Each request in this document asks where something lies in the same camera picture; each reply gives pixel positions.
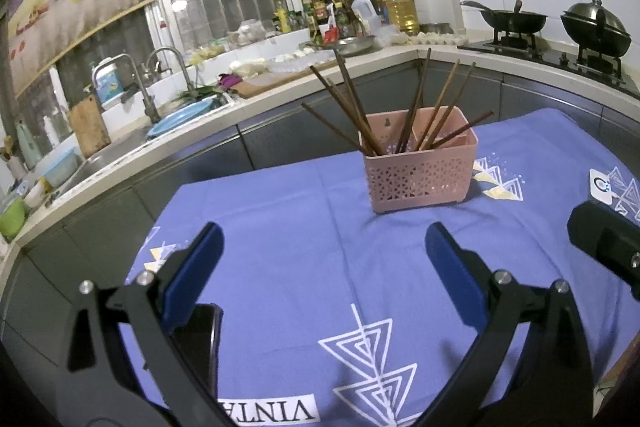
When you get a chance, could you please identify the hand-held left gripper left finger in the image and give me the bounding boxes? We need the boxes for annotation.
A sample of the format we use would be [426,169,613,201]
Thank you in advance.
[57,222,226,427]

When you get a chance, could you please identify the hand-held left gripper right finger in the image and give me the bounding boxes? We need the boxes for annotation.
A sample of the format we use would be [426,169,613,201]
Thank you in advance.
[415,222,597,427]

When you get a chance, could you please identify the pink plastic basket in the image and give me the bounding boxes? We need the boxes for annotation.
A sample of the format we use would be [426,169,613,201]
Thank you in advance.
[359,106,478,215]

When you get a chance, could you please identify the bunch of brown chopsticks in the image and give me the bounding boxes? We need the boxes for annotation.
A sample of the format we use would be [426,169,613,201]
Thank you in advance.
[301,48,495,156]

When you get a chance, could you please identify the blue printed tablecloth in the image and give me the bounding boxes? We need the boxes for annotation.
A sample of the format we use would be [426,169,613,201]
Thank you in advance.
[125,107,640,427]

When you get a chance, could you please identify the steel sink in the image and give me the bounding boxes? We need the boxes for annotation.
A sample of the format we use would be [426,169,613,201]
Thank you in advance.
[50,97,236,198]

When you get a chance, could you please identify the blue plate in sink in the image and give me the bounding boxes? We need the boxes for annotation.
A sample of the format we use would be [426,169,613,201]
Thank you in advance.
[146,99,213,138]

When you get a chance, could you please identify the teal plastic container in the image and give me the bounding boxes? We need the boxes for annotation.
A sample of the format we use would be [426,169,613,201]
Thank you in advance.
[42,149,83,188]

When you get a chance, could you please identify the square neck steel faucet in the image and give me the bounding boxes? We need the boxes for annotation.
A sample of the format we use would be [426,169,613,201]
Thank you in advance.
[91,54,161,122]

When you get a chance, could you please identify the upright wooden chopping board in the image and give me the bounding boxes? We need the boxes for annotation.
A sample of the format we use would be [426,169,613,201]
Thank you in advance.
[67,97,112,158]

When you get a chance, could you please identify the white cup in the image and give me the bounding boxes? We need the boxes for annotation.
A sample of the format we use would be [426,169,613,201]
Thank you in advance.
[22,181,48,209]

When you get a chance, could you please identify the green scallions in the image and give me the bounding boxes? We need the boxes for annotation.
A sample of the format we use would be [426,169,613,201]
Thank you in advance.
[175,86,226,102]

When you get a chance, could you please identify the curved neck steel faucet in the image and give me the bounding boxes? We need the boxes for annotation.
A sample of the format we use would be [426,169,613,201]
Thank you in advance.
[146,47,201,100]

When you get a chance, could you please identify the green plastic bowl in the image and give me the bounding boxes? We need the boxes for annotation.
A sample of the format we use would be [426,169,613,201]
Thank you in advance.
[0,197,27,240]

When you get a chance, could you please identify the gas stove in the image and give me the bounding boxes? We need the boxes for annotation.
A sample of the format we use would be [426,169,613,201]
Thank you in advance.
[457,32,640,95]

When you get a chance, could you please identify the flat wooden cutting board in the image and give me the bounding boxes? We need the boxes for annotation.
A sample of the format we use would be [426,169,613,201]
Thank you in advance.
[232,57,346,100]

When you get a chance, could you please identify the pale green detergent bottle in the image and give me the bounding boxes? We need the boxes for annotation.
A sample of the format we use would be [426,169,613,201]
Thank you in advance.
[15,119,43,170]

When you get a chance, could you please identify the blue printed box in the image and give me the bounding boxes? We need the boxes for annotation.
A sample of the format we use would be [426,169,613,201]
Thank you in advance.
[91,59,123,105]

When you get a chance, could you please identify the black pot with lid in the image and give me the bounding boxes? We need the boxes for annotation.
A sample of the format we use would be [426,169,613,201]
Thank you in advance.
[560,0,633,58]

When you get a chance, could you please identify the white dough pieces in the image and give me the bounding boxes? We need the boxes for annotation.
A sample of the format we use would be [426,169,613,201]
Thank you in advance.
[231,48,335,80]

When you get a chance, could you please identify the black wok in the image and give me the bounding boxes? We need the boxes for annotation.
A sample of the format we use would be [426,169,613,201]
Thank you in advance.
[460,0,548,35]

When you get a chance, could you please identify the white egg carton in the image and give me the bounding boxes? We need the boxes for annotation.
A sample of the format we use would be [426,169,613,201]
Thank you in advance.
[407,32,468,48]

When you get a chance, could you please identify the clear plastic bag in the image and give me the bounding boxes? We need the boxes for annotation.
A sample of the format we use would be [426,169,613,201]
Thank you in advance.
[227,19,277,46]

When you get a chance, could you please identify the steel basin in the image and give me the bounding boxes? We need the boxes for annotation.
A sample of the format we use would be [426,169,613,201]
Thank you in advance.
[300,34,378,56]

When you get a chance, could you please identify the large cooking oil bottle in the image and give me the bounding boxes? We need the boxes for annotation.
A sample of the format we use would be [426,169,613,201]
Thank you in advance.
[382,0,421,36]

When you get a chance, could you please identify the white plastic jug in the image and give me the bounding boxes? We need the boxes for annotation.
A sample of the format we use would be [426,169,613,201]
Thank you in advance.
[351,0,383,35]

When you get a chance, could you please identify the row of condiment bottles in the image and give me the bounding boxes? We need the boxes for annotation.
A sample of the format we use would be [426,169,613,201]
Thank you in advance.
[272,0,361,45]

